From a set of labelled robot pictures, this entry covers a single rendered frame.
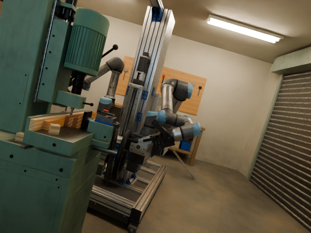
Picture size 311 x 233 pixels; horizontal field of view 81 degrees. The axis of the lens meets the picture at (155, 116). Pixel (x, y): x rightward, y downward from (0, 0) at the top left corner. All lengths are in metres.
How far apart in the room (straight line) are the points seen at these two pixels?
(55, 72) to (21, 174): 0.52
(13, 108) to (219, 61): 4.22
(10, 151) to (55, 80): 0.40
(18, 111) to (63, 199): 0.50
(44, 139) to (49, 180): 0.21
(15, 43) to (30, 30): 0.10
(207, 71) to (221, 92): 0.61
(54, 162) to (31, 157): 0.11
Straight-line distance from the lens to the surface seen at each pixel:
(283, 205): 3.87
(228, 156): 4.97
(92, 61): 1.04
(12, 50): 1.19
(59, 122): 1.03
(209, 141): 4.71
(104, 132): 1.02
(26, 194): 1.09
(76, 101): 1.08
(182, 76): 4.43
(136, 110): 1.79
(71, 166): 0.94
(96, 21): 1.07
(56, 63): 1.10
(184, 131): 0.98
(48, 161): 0.98
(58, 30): 1.13
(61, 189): 1.00
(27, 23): 1.17
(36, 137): 0.91
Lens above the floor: 1.16
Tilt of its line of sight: 5 degrees down
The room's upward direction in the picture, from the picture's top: 15 degrees clockwise
